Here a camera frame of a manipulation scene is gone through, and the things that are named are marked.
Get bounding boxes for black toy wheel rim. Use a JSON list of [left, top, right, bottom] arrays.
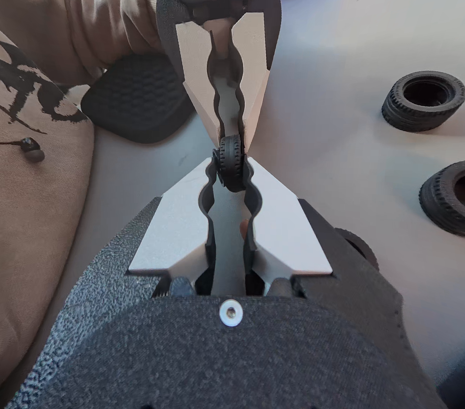
[[212, 148, 226, 187]]

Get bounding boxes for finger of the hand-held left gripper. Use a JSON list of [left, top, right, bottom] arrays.
[[175, 22, 224, 144], [231, 11, 272, 151]]

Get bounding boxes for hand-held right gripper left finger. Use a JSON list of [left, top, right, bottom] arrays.
[[128, 157, 217, 286]]

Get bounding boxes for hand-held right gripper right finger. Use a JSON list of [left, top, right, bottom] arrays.
[[243, 157, 333, 288]]

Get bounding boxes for black wired earphone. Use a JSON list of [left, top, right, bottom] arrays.
[[0, 137, 46, 164]]

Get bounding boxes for black rubber toy tyre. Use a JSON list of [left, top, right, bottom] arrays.
[[334, 227, 379, 272], [218, 134, 245, 193], [419, 161, 465, 236], [381, 70, 465, 132]]

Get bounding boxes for black textured pad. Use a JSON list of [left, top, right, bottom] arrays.
[[81, 53, 195, 144]]

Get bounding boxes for person in beige hoodie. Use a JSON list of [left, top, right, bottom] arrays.
[[0, 30, 96, 395]]

